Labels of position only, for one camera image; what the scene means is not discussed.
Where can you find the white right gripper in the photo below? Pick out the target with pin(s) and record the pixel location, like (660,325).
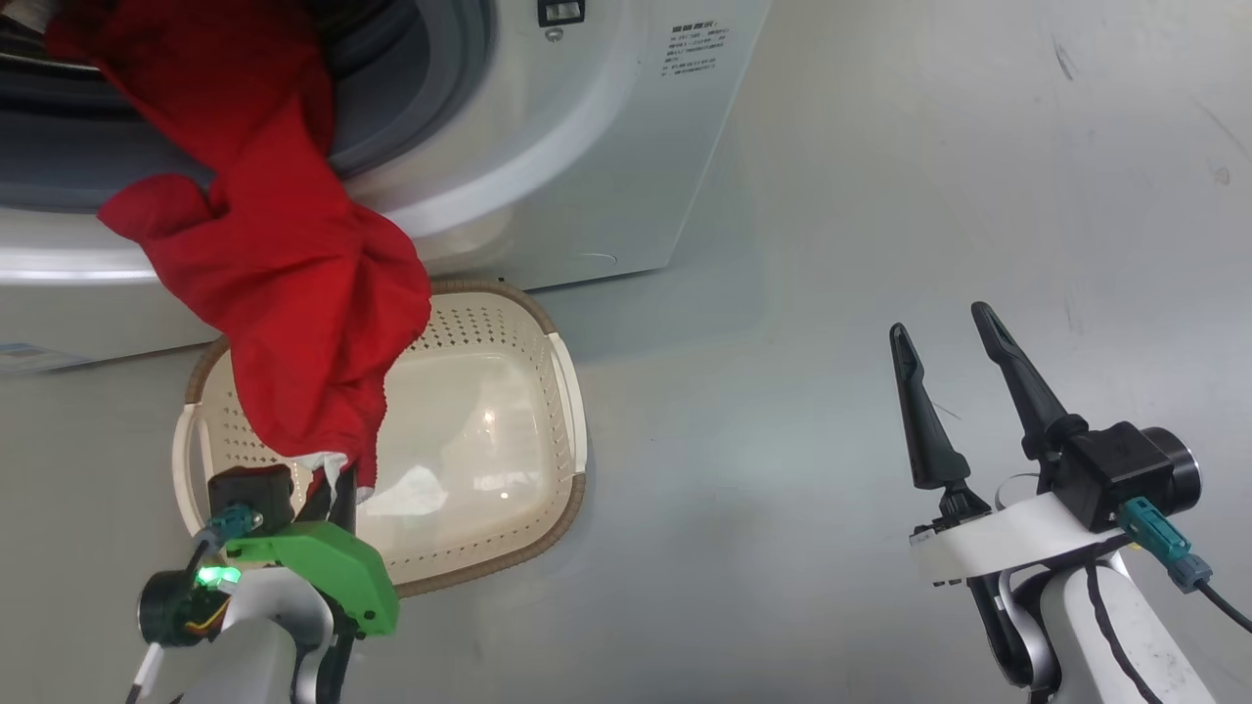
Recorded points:
(1007,538)

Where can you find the black door latch socket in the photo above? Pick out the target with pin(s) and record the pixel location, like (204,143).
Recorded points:
(560,11)

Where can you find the grey rubber door seal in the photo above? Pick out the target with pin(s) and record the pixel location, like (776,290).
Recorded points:
(430,88)

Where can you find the printed text notice label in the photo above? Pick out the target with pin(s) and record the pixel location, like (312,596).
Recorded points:
(691,49)

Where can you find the red garment with white trim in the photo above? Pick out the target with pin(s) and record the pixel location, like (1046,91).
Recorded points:
(284,264)

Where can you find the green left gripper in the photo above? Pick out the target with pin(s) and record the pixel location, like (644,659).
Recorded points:
(333,572)

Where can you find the white washing machine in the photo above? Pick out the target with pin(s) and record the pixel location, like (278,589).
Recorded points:
(606,147)

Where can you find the blue energy label sticker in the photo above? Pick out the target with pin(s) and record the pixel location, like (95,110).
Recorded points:
(24,360)

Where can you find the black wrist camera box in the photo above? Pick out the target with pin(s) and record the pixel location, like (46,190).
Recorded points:
(249,494)
(1105,474)

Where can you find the cream perforated laundry basket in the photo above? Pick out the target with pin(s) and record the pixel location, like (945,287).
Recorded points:
(469,440)

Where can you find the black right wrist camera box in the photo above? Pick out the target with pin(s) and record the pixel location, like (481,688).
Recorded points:
(1105,474)

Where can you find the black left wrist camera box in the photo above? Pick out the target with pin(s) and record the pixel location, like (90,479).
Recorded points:
(249,494)

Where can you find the black cylindrical left gripper motor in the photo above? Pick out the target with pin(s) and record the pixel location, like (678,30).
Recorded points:
(171,611)

